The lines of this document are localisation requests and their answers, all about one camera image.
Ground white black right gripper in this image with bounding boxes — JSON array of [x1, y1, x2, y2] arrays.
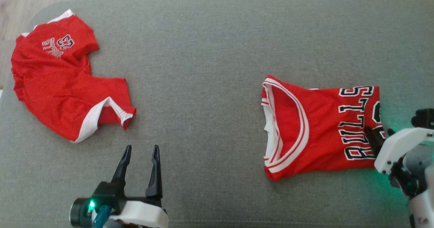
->
[[364, 126, 434, 199]]

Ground black cable with teal connector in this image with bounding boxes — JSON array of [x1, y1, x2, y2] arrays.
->
[[92, 205, 112, 228]]

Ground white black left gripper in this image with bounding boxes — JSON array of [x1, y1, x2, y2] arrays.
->
[[70, 145, 169, 228]]

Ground red Bulls basketball jersey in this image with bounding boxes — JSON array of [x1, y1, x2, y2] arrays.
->
[[261, 75, 385, 182]]

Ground red white-striped basketball shorts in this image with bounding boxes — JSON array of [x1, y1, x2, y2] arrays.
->
[[11, 9, 137, 144]]

